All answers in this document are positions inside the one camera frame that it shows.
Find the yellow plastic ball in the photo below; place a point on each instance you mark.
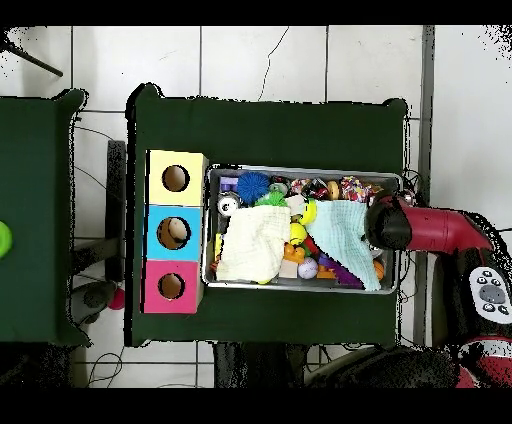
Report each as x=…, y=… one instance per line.
x=298, y=234

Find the silver mesh bin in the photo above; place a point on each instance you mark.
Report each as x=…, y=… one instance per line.
x=304, y=288

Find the white baseball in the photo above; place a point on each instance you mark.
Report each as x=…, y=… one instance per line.
x=308, y=268

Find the crushed black can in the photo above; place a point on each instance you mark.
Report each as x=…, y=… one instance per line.
x=316, y=188

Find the light blue cloth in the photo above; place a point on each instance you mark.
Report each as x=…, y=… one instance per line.
x=340, y=236

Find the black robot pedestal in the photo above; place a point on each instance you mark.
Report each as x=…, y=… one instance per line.
x=256, y=366

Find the grey pendant with red button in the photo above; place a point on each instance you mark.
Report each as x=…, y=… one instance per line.
x=94, y=300

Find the lime green stacking cup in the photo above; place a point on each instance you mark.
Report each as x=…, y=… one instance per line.
x=4, y=240

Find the crushed silver can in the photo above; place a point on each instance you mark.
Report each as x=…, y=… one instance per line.
x=228, y=204

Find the dark green table cloth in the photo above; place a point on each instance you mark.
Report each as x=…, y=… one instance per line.
x=32, y=180
x=280, y=132

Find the cream cloth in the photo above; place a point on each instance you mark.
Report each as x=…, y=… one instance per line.
x=252, y=244

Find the wooden box with three holes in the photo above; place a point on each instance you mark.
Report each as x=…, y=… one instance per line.
x=176, y=248

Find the black tripod leg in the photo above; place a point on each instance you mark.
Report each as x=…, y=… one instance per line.
x=36, y=62

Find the green spiky rubber ball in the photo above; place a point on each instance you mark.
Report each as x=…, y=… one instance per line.
x=274, y=198

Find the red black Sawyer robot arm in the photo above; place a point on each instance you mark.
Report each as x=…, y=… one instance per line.
x=436, y=228

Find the blue spiky rubber ball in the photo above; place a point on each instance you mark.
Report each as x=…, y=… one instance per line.
x=252, y=187

